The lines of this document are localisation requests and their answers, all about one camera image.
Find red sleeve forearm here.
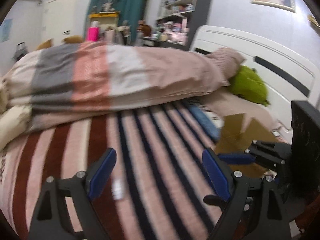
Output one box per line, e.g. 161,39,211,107
295,195,320,229

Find brown cardboard box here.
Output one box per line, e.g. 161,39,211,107
214,114,279,178

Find striped pink bed blanket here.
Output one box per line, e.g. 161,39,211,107
1,101,221,239

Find small white tube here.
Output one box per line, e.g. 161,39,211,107
112,178,124,201

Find white bed headboard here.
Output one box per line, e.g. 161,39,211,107
190,25,319,133

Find green plush toy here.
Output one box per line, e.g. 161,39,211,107
228,66,269,106

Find pink ribbed pillow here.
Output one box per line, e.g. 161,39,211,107
199,48,280,131

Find cream fleece blanket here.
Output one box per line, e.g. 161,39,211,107
0,80,32,151

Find pink patchwork duvet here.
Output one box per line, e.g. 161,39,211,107
1,42,228,131

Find cluttered shelf unit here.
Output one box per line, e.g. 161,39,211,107
150,0,197,47

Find brown teddy bear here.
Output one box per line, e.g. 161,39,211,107
36,35,85,51

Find pink bottle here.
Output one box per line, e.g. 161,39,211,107
86,21,100,42

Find white door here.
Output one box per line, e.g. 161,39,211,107
41,0,76,45

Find yellow wooden cabinet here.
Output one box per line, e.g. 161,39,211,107
85,11,120,40

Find blue wall poster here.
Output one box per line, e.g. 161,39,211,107
1,19,12,42

